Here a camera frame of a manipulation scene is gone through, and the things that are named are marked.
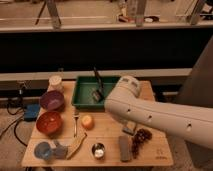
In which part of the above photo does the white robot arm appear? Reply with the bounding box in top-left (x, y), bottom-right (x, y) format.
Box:
top-left (104, 76), bottom-right (213, 149)

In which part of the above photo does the black brush in tray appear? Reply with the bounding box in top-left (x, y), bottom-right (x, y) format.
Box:
top-left (92, 68), bottom-right (104, 102)

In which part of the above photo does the green plastic tray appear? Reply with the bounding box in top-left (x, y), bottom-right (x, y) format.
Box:
top-left (72, 76), bottom-right (120, 110)

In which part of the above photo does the blue sponge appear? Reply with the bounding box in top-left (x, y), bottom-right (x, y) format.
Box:
top-left (122, 126), bottom-right (135, 136)

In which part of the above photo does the grey sponge block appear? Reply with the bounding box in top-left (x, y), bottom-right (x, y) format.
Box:
top-left (118, 136), bottom-right (131, 162)

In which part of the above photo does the bunch of dark grapes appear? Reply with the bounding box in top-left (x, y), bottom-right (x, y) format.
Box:
top-left (131, 128), bottom-right (152, 159)

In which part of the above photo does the small metal cup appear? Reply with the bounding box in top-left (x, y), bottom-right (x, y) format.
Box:
top-left (92, 143), bottom-right (105, 159)

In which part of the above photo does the orange fruit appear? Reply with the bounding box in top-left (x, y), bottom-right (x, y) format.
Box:
top-left (81, 115), bottom-right (94, 130)

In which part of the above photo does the grey cloth toy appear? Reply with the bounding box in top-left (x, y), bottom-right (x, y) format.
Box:
top-left (53, 140), bottom-right (68, 159)

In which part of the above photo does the red-orange bowl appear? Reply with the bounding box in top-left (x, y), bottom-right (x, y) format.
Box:
top-left (36, 111), bottom-right (62, 135)

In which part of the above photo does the purple bowl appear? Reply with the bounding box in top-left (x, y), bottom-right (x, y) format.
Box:
top-left (39, 90), bottom-right (65, 111)

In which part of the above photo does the white paper cup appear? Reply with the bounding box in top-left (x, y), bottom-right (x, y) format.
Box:
top-left (49, 75), bottom-right (63, 92)

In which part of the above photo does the blue plastic cup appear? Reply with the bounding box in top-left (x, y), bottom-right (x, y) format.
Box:
top-left (34, 142), bottom-right (52, 160)

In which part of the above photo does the blue power box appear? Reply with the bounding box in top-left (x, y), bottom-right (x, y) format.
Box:
top-left (24, 104), bottom-right (40, 121)

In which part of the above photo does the black cable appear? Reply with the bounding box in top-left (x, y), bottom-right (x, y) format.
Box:
top-left (0, 98), bottom-right (28, 147)

